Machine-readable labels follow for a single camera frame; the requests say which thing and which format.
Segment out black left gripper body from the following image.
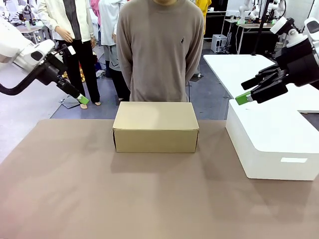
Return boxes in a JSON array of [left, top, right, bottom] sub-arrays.
[[37, 52, 68, 87]]

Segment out person in beige sweater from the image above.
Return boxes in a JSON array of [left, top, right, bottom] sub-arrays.
[[116, 0, 205, 103]]

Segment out yellow item on floor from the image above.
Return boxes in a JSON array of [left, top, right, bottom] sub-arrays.
[[62, 69, 86, 83]]

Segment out grey mannequin stand base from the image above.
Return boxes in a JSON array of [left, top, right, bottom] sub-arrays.
[[59, 96, 88, 109]]

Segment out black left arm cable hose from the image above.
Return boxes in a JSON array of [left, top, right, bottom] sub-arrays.
[[0, 65, 49, 97]]

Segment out mannequin in white jacket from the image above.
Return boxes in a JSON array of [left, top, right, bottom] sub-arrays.
[[37, 0, 102, 110]]

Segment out person in pink top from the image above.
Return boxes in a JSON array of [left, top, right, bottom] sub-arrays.
[[90, 0, 102, 27]]

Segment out black tripod pole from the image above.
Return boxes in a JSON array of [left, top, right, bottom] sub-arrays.
[[251, 0, 272, 56]]

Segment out person in yellow top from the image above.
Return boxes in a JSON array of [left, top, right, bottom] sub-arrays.
[[195, 0, 212, 35]]

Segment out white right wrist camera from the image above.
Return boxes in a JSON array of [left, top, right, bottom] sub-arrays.
[[270, 16, 289, 35]]

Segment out person in white shirt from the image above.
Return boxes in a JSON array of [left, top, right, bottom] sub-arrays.
[[98, 0, 132, 100]]

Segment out pile of clothes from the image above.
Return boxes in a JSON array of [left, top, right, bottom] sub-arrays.
[[94, 47, 108, 78]]

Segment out grey background table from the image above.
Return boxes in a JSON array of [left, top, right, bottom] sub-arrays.
[[17, 24, 50, 43]]

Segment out white table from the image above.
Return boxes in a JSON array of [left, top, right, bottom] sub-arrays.
[[203, 54, 319, 114]]

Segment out white foam storage box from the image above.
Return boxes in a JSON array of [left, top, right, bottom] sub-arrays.
[[225, 99, 319, 181]]

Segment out cardboard shoe box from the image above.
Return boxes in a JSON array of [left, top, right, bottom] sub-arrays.
[[111, 101, 200, 153]]

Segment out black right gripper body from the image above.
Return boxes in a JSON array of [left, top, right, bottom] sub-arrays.
[[276, 37, 319, 88]]

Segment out white wire frame cabinet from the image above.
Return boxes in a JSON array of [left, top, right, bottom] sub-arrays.
[[211, 34, 229, 53]]

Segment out dark background table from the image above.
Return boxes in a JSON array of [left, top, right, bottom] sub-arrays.
[[221, 18, 280, 55]]

